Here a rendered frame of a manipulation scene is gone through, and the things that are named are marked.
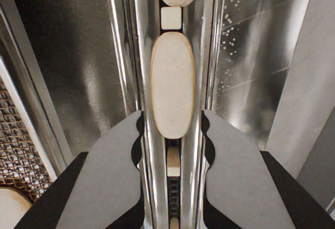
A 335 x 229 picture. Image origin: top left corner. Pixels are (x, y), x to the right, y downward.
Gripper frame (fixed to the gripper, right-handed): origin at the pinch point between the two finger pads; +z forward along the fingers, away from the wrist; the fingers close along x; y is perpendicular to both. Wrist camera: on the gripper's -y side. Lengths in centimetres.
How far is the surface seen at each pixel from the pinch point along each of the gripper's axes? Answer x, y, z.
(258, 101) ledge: 7.1, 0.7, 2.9
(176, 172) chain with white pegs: 0.3, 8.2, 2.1
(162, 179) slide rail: -1.3, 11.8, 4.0
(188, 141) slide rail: 1.6, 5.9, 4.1
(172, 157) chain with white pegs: -0.1, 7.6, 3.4
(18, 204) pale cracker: -13.6, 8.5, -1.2
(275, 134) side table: 12.3, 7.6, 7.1
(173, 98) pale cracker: 0.1, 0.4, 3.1
